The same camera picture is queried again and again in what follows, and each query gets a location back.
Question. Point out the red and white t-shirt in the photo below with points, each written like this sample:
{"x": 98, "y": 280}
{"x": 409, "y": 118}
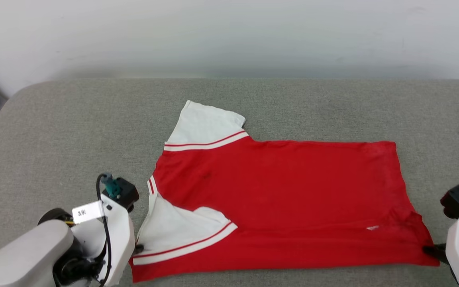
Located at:
{"x": 273, "y": 191}

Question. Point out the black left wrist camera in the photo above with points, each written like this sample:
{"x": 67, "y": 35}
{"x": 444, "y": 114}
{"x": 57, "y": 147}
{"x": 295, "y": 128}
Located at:
{"x": 128, "y": 195}

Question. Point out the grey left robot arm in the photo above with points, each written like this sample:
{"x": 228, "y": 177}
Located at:
{"x": 18, "y": 255}

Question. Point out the white paper label tag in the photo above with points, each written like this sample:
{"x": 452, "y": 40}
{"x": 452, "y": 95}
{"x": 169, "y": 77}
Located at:
{"x": 87, "y": 212}

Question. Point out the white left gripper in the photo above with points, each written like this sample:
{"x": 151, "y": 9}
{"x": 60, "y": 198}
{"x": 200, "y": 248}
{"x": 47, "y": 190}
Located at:
{"x": 120, "y": 235}

